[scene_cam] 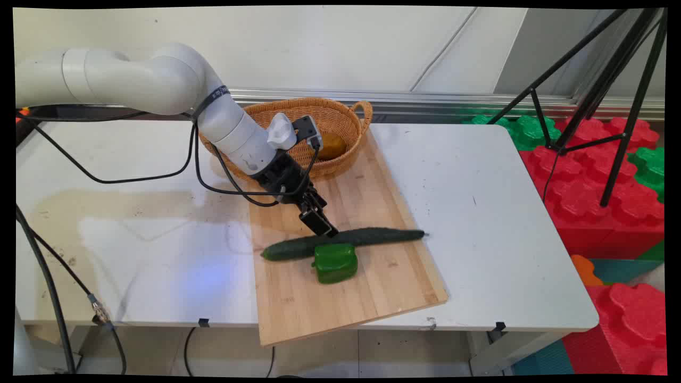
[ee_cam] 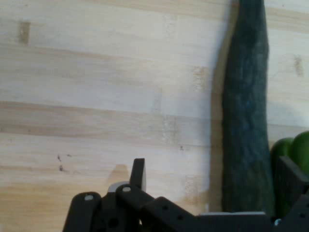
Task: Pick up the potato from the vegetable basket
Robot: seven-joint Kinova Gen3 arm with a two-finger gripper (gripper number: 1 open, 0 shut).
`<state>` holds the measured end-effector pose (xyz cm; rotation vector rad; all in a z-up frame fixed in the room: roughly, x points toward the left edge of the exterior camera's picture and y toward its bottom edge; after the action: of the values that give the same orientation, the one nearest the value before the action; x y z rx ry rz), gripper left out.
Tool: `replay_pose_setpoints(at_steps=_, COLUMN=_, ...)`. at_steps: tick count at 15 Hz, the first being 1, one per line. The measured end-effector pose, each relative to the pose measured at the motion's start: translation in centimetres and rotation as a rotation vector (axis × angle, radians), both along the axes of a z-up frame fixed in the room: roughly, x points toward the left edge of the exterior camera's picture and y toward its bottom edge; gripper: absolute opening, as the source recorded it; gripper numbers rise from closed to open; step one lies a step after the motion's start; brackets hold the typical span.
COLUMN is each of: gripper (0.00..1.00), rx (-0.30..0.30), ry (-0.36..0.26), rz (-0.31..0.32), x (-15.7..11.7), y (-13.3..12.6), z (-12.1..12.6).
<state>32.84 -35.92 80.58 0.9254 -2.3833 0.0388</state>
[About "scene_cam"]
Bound aluminium wall rail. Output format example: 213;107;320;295
228;88;666;121

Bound large red foam block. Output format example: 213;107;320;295
561;282;668;376
519;117;666;260

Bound dark green cucumber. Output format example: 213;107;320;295
261;227;427;262

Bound orange foam piece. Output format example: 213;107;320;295
570;254;605;287

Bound green bell pepper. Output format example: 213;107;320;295
311;243;359;285

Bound black wrist camera, white mount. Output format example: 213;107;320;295
267;113;323;151

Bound brown potato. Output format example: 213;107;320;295
318;133;348;161

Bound woven wicker basket with handles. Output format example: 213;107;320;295
198;97;373;179

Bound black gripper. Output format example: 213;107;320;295
254;151;339;238

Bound green foam block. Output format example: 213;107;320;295
627;146;666;204
462;114;562;152

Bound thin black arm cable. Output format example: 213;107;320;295
16;109;196;185

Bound teal foam mat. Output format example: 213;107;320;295
589;257;666;286

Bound black cable with metal connector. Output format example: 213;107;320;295
21;223;128;374

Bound thick black cable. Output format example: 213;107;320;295
15;205;76;374

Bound black velcro strap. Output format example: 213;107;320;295
190;85;231;122

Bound bamboo cutting board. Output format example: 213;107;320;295
248;128;449;347

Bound black camera cable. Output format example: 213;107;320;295
194;121;321;207

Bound black tripod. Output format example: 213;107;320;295
487;8;668;208

